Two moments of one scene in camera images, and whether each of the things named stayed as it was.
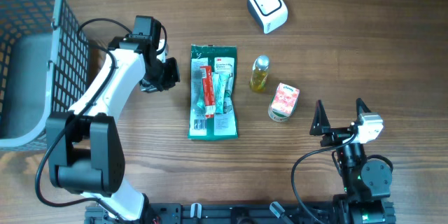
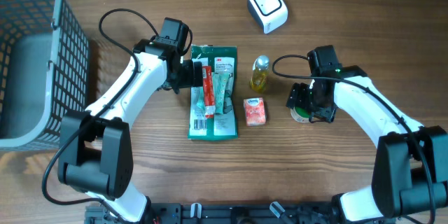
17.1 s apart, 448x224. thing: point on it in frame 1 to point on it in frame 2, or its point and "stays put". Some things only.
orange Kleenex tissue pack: (283, 103) to (255, 112)
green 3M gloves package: (213, 101) stays put
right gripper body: (336, 136) to (306, 98)
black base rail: (246, 213) stays put
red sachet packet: (206, 75) stays put
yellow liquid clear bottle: (260, 73) stays put
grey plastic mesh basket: (44, 57) stays put
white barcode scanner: (267, 8) stays put
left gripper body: (160, 73) to (180, 73)
